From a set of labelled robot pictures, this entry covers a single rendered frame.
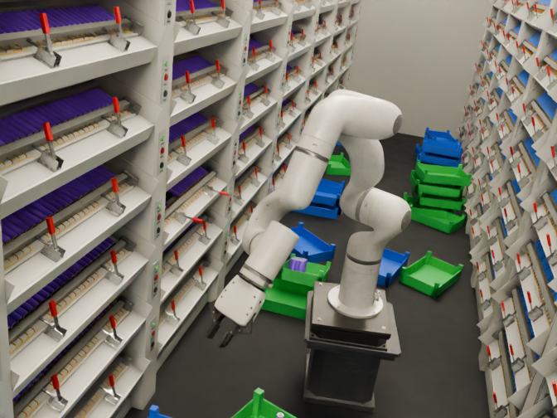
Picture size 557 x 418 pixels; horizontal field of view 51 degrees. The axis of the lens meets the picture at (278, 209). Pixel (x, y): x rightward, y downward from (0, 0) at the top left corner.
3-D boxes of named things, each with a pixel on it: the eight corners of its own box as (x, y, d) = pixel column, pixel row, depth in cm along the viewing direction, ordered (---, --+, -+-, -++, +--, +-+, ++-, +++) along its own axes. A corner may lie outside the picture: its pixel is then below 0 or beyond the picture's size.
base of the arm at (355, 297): (380, 290, 212) (389, 245, 203) (384, 322, 194) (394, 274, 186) (327, 283, 212) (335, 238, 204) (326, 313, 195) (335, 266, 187)
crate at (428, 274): (424, 263, 317) (428, 250, 314) (460, 278, 306) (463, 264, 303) (398, 281, 295) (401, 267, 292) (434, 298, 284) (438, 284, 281)
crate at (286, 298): (331, 301, 270) (333, 286, 266) (322, 324, 251) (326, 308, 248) (268, 285, 275) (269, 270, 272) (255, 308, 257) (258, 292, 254)
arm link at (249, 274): (278, 284, 149) (272, 294, 149) (251, 266, 153) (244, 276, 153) (268, 279, 142) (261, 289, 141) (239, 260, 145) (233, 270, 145)
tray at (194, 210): (222, 192, 236) (233, 173, 232) (157, 257, 181) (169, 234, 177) (181, 165, 236) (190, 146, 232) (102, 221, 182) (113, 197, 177)
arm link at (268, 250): (238, 258, 149) (254, 269, 141) (265, 214, 150) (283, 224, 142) (261, 272, 154) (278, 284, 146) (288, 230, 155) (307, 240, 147)
